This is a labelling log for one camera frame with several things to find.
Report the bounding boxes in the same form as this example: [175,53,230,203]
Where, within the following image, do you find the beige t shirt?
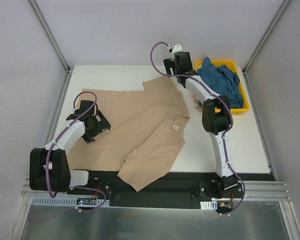
[67,77,190,182]

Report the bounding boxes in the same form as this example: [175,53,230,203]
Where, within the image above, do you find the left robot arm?
[29,100,111,195]

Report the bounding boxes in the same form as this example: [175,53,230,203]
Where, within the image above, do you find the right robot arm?
[163,51,238,199]

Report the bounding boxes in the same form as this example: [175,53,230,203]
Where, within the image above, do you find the blue t shirt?
[196,56,244,109]

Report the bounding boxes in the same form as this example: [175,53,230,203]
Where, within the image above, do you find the yellow plastic bin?
[194,59,251,116]

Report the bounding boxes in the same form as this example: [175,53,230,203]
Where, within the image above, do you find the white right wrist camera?
[168,44,183,54]

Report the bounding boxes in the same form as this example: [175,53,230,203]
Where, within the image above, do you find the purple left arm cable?
[27,91,107,236]

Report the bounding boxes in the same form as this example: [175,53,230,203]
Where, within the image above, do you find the left aluminium frame post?
[27,0,71,73]

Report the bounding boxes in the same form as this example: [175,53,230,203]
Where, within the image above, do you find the aluminium frame post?
[27,0,71,73]
[242,0,293,75]

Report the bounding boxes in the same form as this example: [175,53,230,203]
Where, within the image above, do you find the left white cable duct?
[32,197,110,208]

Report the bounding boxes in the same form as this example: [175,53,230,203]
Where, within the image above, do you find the white cable duct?
[32,197,110,208]
[200,201,218,211]

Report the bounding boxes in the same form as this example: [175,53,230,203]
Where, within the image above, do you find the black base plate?
[37,169,245,208]

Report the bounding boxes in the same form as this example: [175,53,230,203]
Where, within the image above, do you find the right aluminium frame post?
[242,0,293,75]

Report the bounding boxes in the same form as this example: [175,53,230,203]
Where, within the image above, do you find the right white cable duct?
[200,201,218,211]

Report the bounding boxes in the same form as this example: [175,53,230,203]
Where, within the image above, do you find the aluminium front rail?
[21,174,292,202]

